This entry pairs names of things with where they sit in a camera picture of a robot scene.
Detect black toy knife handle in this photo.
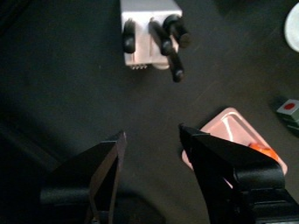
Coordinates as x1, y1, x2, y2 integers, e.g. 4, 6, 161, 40
162, 13, 193, 49
149, 17, 175, 57
167, 49, 187, 83
122, 17, 138, 54

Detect orange toy carrot piece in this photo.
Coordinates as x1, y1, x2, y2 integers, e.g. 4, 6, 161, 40
249, 142, 281, 162

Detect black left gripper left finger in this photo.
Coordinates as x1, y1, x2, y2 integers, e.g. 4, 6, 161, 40
40, 130, 129, 224

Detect pale pink wooden tray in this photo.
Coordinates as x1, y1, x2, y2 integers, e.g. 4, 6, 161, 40
182, 107, 290, 189

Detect cream toy block with prints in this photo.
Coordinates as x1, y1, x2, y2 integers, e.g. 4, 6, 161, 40
275, 98, 299, 132

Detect white round plate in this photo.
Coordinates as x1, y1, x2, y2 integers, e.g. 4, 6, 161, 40
283, 3, 299, 53

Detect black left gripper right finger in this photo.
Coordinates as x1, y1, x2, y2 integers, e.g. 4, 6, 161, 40
178, 123, 299, 224

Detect white toy knife block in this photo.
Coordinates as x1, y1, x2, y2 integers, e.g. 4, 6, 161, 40
119, 0, 183, 71

